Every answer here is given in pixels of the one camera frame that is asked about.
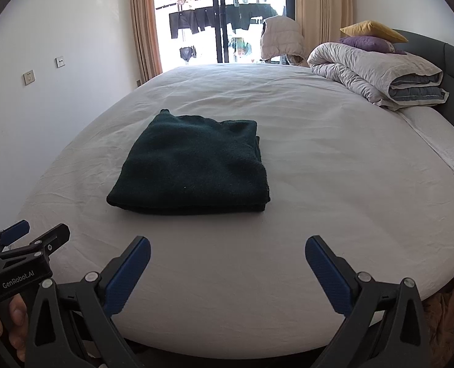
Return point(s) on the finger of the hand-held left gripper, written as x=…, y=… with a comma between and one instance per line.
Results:
x=54, y=237
x=14, y=230

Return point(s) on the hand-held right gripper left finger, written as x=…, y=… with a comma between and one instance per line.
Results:
x=129, y=276

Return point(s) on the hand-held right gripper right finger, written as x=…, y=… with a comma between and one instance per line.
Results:
x=326, y=276

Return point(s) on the dark green sweater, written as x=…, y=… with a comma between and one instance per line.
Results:
x=192, y=165

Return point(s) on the person's left hand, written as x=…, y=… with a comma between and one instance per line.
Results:
x=17, y=314

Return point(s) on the round bed with white sheet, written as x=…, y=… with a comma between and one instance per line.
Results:
x=326, y=180

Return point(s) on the orange patterned cloth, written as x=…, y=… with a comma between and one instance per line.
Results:
x=449, y=310

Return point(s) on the flat white pillow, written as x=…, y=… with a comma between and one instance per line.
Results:
x=441, y=142

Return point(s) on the folded grey duvet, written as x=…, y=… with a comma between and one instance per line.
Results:
x=365, y=69

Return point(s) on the hanging dark underwear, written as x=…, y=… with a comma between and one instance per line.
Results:
x=186, y=53

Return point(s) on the beige curtain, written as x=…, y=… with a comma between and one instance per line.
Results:
x=144, y=27
x=322, y=7

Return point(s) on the purple pillow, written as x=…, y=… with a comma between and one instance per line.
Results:
x=369, y=44

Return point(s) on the white puffer vest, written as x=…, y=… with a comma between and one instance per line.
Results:
x=282, y=40

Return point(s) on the yellow pillow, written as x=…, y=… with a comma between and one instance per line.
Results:
x=372, y=30

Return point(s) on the row of hanging dark pants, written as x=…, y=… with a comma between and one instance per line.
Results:
x=196, y=19

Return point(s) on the large white wall socket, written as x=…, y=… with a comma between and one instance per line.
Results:
x=29, y=78

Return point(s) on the small white wall socket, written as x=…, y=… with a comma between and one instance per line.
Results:
x=60, y=62

